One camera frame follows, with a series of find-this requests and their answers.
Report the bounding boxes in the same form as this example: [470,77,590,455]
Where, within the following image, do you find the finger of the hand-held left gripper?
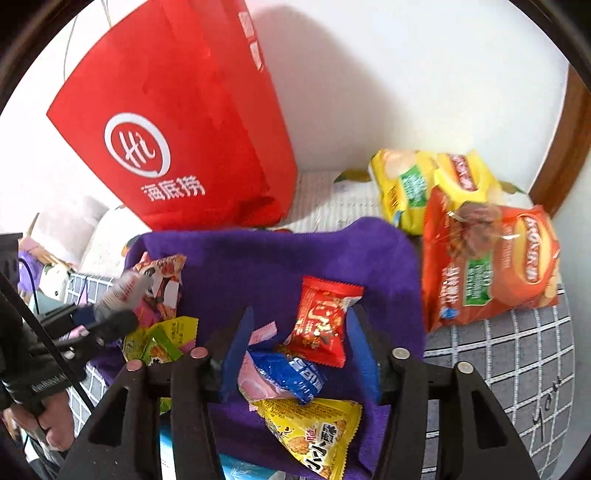
[39,271,156,331]
[51,309,140,359]

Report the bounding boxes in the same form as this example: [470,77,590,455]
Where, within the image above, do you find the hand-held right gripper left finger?
[58,305,256,480]

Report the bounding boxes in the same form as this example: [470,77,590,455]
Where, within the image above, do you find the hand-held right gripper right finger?
[345,305,541,480]

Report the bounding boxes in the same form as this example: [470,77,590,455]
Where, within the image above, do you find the white orange snack packet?
[122,254,188,330]

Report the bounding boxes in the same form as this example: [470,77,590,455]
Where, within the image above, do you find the green yellow snack packet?
[122,315,200,411]

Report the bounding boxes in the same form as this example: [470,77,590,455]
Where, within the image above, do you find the pink blue snack packet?
[238,323,328,407]

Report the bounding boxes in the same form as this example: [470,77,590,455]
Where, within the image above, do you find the small red snack packet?
[284,276,365,369]

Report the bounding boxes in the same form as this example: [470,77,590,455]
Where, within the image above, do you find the person's left hand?
[2,392,77,453]

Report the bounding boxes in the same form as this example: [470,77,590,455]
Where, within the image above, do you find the white pillow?
[32,196,109,266]

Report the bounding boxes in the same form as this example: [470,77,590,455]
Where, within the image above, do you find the purple cloth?
[90,216,428,476]

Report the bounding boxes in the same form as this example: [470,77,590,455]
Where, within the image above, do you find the blue white box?
[159,425,287,480]

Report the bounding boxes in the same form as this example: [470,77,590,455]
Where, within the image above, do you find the grey checked blanket pink star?
[65,272,575,480]

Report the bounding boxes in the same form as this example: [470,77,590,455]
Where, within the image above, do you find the orange chip bag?
[421,187,561,333]

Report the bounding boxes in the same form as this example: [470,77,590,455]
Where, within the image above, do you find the yellow chip bag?
[369,148,504,236]

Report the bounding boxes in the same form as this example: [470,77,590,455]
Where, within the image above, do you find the red paper bag white handles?
[46,0,298,232]

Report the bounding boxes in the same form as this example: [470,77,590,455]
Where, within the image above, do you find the brown wooden door frame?
[531,65,591,217]

